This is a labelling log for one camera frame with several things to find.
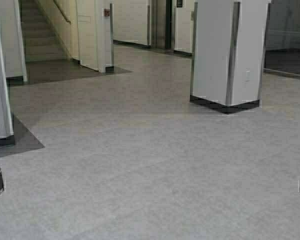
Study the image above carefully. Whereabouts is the steel elevator door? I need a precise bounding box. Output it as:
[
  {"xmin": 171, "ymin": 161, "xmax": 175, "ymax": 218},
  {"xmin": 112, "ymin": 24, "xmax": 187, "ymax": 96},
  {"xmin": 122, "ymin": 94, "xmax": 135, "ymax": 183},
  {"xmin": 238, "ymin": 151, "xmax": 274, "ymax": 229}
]
[{"xmin": 150, "ymin": 0, "xmax": 174, "ymax": 50}]

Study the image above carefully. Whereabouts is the white column with metal guard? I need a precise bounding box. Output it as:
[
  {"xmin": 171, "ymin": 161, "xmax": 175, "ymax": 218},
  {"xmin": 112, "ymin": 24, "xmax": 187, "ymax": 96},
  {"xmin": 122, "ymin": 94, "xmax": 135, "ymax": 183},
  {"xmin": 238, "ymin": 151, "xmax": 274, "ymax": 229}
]
[{"xmin": 189, "ymin": 0, "xmax": 272, "ymax": 114}]

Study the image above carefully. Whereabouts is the red fire alarm box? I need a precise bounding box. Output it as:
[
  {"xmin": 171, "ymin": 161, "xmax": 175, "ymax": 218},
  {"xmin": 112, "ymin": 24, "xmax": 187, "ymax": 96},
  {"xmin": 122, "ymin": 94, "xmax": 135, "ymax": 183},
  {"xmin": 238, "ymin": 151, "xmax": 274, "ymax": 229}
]
[{"xmin": 104, "ymin": 8, "xmax": 111, "ymax": 17}]

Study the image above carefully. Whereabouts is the staircase with handrail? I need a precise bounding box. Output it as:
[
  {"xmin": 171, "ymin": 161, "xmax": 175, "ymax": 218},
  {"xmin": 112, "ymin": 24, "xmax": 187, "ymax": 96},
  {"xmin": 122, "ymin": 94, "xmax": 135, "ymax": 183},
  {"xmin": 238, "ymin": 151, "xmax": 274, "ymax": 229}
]
[{"xmin": 18, "ymin": 0, "xmax": 80, "ymax": 63}]

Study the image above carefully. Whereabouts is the white wall outlet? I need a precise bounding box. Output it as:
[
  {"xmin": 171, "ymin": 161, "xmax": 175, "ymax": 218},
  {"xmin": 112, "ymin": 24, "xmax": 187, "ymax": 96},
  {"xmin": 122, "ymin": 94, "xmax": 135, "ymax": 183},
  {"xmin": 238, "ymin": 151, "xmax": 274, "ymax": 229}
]
[{"xmin": 245, "ymin": 70, "xmax": 251, "ymax": 82}]

